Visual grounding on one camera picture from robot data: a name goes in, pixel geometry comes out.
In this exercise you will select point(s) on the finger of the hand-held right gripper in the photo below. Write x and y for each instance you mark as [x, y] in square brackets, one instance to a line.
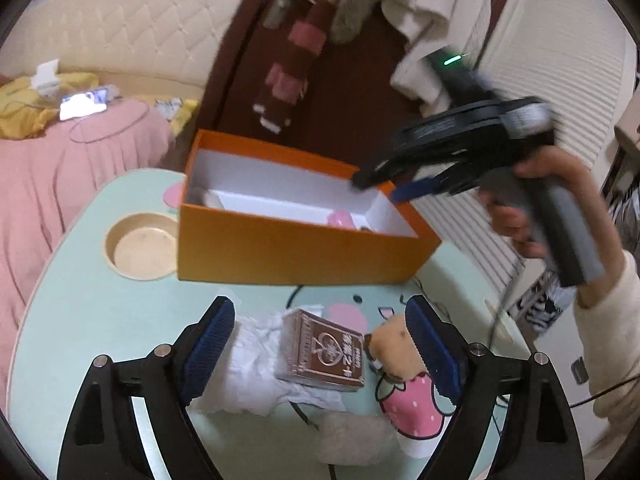
[380, 172]
[415, 190]

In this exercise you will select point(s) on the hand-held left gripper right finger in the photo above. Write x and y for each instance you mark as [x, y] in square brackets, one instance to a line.
[430, 350]

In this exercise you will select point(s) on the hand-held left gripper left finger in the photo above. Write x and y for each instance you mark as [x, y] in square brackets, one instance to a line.
[210, 345]

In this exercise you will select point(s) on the brown plush toy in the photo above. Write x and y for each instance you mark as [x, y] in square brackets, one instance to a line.
[395, 355]

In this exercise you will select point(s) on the white plastic wrapper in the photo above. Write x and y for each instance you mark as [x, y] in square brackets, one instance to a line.
[250, 375]

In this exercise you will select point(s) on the small pink object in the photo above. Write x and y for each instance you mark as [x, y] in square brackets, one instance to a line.
[340, 220]

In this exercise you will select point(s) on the brown card box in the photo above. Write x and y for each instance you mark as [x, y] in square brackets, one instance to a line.
[320, 350]

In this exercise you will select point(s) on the orange cardboard box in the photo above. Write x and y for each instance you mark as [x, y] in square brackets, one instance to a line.
[290, 255]

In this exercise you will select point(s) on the person's right forearm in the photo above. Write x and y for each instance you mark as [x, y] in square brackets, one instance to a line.
[615, 335]

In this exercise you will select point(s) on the mint green cartoon desktop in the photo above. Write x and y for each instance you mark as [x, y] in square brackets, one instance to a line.
[100, 310]

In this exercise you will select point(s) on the person's right hand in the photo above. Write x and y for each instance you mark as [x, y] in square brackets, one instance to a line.
[590, 200]

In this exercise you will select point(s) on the dark brown door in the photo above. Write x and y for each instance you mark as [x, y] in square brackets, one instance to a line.
[370, 85]

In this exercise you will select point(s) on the clear bubble wrap piece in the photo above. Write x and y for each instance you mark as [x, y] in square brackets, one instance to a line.
[350, 435]

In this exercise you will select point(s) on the black white patterned bag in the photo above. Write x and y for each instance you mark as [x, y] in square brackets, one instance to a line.
[540, 305]

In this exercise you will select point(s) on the white slatted closet door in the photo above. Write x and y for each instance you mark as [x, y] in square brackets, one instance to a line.
[550, 35]

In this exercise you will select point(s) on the brown pink striped scarf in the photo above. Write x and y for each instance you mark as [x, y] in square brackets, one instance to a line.
[300, 40]

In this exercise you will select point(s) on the grey fur collar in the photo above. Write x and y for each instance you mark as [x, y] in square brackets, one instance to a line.
[355, 0]

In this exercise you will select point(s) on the yellow cartoon print pillow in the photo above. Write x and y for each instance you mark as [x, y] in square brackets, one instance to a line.
[177, 112]

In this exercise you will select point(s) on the pink bed blanket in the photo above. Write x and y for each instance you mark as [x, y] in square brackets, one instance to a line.
[60, 175]

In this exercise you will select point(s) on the smartphone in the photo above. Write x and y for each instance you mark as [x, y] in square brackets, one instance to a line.
[82, 105]

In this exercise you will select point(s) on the cream tufted headboard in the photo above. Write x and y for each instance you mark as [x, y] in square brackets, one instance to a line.
[125, 25]

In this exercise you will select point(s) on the yellow cloth on bed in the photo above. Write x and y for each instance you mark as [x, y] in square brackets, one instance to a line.
[20, 110]

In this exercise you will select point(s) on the white charger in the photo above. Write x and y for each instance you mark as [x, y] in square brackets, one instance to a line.
[47, 77]

